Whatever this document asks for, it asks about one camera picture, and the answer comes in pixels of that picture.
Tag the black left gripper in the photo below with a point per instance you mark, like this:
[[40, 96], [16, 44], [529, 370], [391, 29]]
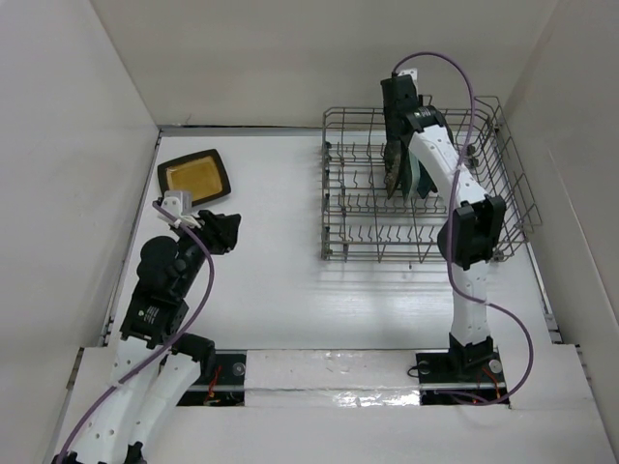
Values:
[[219, 228]]

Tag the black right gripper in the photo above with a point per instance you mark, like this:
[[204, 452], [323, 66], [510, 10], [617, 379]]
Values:
[[419, 104]]

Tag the square black floral plate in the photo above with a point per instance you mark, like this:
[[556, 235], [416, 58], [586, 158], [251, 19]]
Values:
[[392, 160]]

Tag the square yellow brown plate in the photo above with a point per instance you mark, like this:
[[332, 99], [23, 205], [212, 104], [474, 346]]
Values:
[[202, 174]]

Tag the light green floral plate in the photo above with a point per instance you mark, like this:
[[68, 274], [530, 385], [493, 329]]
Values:
[[411, 177]]

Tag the square teal plate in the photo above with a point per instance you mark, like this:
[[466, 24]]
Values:
[[425, 185]]

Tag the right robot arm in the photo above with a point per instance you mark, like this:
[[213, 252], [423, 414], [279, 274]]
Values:
[[420, 157]]

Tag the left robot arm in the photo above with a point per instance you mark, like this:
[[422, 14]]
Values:
[[157, 358]]

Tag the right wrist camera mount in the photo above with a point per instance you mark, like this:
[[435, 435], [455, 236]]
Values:
[[412, 72]]

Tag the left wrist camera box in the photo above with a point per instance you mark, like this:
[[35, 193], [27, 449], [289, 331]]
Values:
[[177, 202]]

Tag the grey wire dish rack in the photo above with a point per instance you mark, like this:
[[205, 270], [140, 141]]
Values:
[[362, 221]]

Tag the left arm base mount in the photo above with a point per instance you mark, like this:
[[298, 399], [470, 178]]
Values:
[[225, 388]]

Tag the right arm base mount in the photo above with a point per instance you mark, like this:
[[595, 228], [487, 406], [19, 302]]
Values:
[[441, 382]]

